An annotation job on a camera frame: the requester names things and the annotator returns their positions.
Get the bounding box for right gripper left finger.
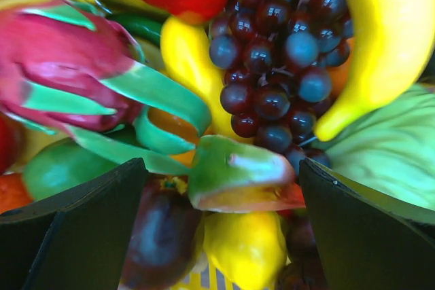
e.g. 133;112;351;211
1;158;148;289

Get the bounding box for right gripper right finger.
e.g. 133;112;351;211
299;159;434;289

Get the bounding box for watermelon slice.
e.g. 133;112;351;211
187;135;305;213

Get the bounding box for dark purple passion fruit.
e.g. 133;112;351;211
275;215;329;290

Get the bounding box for green pepper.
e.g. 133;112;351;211
22;139;118;201

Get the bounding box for green cabbage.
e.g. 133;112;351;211
313;84;434;210

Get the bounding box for yellow lemon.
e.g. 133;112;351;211
203;212;288;289

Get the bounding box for yellow plastic basket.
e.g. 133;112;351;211
171;252;239;290

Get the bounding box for red dragon fruit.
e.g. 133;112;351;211
1;0;211;175

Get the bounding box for dark purple grapes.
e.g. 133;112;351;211
209;0;353;168

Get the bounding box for long yellow banana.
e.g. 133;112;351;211
314;0;434;141

